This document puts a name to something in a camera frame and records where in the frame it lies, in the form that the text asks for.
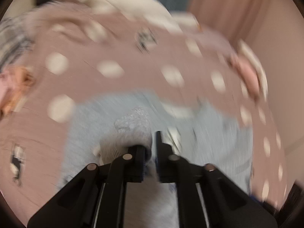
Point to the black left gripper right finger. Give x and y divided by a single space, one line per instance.
206 197

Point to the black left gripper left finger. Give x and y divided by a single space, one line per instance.
95 197

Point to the orange pink clothes pile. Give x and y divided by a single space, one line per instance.
15 83

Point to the pink folded garment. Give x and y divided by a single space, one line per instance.
247 73

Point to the pink polka dot bedspread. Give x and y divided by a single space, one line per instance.
98 74

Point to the cream folded garment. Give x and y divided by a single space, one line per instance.
245 51

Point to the plaid grey shirt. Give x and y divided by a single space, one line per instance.
14 40

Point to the white plush pillow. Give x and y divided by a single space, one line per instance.
151 10

